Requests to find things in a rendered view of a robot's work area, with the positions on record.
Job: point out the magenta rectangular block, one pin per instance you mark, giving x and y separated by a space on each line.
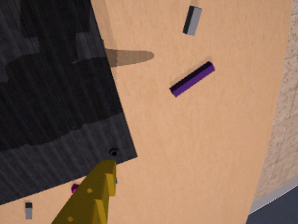
74 187

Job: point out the purple rod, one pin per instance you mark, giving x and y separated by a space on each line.
192 79

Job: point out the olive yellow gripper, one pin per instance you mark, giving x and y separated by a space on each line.
90 201

